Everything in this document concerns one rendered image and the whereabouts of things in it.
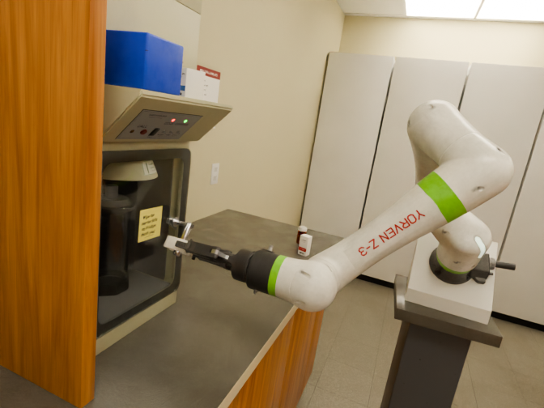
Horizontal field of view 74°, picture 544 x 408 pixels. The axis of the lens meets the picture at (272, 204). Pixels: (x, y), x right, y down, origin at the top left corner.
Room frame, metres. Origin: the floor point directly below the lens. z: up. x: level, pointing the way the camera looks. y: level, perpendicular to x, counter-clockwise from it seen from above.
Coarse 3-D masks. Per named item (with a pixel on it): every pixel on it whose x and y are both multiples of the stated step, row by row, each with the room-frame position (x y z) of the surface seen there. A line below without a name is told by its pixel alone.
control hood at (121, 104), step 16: (112, 96) 0.62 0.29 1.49; (128, 96) 0.61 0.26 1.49; (144, 96) 0.61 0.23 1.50; (160, 96) 0.65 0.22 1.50; (176, 96) 0.69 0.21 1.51; (112, 112) 0.62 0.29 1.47; (128, 112) 0.62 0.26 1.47; (176, 112) 0.73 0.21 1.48; (192, 112) 0.77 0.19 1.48; (208, 112) 0.82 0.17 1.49; (224, 112) 0.88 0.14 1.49; (112, 128) 0.62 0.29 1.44; (192, 128) 0.84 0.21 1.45; (208, 128) 0.90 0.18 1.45
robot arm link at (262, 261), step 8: (272, 248) 0.79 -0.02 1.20; (256, 256) 0.75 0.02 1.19; (264, 256) 0.75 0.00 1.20; (272, 256) 0.75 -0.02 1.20; (248, 264) 0.75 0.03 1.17; (256, 264) 0.73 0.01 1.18; (264, 264) 0.73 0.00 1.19; (272, 264) 0.73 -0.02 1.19; (248, 272) 0.73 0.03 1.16; (256, 272) 0.72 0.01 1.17; (264, 272) 0.72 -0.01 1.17; (248, 280) 0.73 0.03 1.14; (256, 280) 0.72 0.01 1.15; (264, 280) 0.71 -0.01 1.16; (256, 288) 0.73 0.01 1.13; (264, 288) 0.72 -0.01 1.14
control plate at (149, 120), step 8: (144, 112) 0.65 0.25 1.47; (152, 112) 0.66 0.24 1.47; (160, 112) 0.68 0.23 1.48; (168, 112) 0.70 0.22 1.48; (136, 120) 0.65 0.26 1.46; (144, 120) 0.67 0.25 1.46; (152, 120) 0.69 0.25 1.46; (160, 120) 0.71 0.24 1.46; (168, 120) 0.73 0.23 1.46; (176, 120) 0.75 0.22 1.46; (184, 120) 0.77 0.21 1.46; (192, 120) 0.80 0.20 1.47; (128, 128) 0.66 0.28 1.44; (136, 128) 0.67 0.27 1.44; (144, 128) 0.69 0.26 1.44; (152, 128) 0.71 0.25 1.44; (160, 128) 0.74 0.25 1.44; (168, 128) 0.76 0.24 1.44; (176, 128) 0.78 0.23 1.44; (184, 128) 0.81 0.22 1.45; (120, 136) 0.66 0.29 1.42; (128, 136) 0.68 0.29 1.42; (136, 136) 0.70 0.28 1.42; (144, 136) 0.72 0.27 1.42; (152, 136) 0.74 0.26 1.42; (160, 136) 0.77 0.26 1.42; (168, 136) 0.79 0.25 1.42; (176, 136) 0.82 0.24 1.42
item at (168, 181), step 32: (128, 160) 0.72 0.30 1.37; (160, 160) 0.81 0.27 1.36; (128, 192) 0.72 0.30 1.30; (160, 192) 0.82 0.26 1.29; (128, 224) 0.73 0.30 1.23; (128, 256) 0.73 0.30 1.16; (160, 256) 0.84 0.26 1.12; (128, 288) 0.74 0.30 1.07; (160, 288) 0.85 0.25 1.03; (128, 320) 0.74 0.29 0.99
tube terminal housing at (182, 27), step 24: (120, 0) 0.70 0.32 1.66; (144, 0) 0.76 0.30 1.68; (168, 0) 0.82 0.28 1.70; (120, 24) 0.70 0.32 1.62; (144, 24) 0.76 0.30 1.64; (168, 24) 0.83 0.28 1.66; (192, 24) 0.91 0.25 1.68; (192, 48) 0.92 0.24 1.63; (120, 144) 0.71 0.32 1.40; (144, 144) 0.78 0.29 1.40; (168, 144) 0.86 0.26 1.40; (144, 312) 0.81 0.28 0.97; (120, 336) 0.74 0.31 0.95
